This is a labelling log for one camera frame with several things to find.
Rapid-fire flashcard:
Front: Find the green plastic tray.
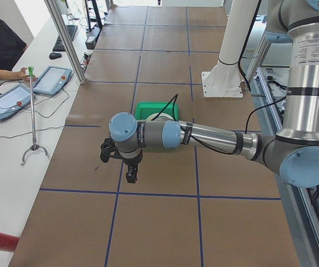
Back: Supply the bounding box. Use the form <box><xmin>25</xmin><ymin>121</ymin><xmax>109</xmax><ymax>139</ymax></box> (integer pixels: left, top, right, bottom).
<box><xmin>135</xmin><ymin>102</ymin><xmax>180</xmax><ymax>120</ymax></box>

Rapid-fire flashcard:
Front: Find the white plate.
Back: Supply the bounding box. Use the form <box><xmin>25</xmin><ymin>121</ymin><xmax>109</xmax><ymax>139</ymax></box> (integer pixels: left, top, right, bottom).
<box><xmin>146</xmin><ymin>113</ymin><xmax>173</xmax><ymax>121</ymax></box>

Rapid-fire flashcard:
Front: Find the person in black shirt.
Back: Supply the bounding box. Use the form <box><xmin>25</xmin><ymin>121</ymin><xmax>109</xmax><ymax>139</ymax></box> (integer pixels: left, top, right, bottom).
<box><xmin>0</xmin><ymin>19</ymin><xmax>29</xmax><ymax>82</ymax></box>

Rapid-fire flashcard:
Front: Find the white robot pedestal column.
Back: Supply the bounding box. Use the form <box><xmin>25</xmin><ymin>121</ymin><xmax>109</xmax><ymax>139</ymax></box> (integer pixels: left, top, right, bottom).
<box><xmin>202</xmin><ymin>0</ymin><xmax>261</xmax><ymax>98</ymax></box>

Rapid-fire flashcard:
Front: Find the blue teach pendant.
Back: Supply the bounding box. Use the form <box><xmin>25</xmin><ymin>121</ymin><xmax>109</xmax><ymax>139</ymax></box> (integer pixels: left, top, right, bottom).
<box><xmin>33</xmin><ymin>66</ymin><xmax>72</xmax><ymax>96</ymax></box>
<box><xmin>0</xmin><ymin>85</ymin><xmax>31</xmax><ymax>121</ymax></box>

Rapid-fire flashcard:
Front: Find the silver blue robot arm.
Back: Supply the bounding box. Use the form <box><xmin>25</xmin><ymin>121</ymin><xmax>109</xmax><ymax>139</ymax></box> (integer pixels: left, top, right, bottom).
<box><xmin>100</xmin><ymin>1</ymin><xmax>319</xmax><ymax>188</ymax></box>

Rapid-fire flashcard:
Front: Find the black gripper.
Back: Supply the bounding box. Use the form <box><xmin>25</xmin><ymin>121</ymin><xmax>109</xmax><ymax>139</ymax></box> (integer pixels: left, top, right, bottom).
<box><xmin>119</xmin><ymin>151</ymin><xmax>143</xmax><ymax>183</ymax></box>

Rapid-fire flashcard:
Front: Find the black keyboard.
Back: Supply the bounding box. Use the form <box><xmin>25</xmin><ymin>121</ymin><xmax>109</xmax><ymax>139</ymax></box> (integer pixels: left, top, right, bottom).
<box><xmin>52</xmin><ymin>24</ymin><xmax>78</xmax><ymax>52</ymax></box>

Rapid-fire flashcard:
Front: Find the metal reacher grabber green handle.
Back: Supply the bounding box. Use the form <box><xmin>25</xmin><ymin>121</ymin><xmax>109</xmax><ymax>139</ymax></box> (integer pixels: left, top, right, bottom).
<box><xmin>21</xmin><ymin>66</ymin><xmax>48</xmax><ymax>166</ymax></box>

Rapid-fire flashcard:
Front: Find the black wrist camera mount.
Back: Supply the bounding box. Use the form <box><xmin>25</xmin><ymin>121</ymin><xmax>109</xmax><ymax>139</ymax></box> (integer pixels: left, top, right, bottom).
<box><xmin>100</xmin><ymin>138</ymin><xmax>118</xmax><ymax>163</ymax></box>

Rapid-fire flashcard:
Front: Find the black computer mouse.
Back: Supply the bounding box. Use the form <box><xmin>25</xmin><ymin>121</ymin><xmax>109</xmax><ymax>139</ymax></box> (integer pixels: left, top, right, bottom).
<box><xmin>49</xmin><ymin>52</ymin><xmax>62</xmax><ymax>60</ymax></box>

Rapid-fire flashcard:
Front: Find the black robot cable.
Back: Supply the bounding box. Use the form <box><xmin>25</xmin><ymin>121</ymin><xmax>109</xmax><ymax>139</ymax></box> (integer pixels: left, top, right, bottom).
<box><xmin>153</xmin><ymin>93</ymin><xmax>288</xmax><ymax>155</ymax></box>

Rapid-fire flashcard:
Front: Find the near blue teach pendant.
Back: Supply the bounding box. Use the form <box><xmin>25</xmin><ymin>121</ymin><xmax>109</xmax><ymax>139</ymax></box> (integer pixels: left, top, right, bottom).
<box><xmin>0</xmin><ymin>85</ymin><xmax>31</xmax><ymax>121</ymax></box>

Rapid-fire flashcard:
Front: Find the aluminium frame post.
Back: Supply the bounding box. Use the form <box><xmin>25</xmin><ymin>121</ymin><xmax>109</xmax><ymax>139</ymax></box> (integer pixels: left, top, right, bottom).
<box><xmin>44</xmin><ymin>0</ymin><xmax>86</xmax><ymax>85</ymax></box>

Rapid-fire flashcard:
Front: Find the far blue teach pendant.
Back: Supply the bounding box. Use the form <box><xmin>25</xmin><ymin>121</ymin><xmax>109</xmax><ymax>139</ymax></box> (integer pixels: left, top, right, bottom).
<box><xmin>33</xmin><ymin>66</ymin><xmax>72</xmax><ymax>96</ymax></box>

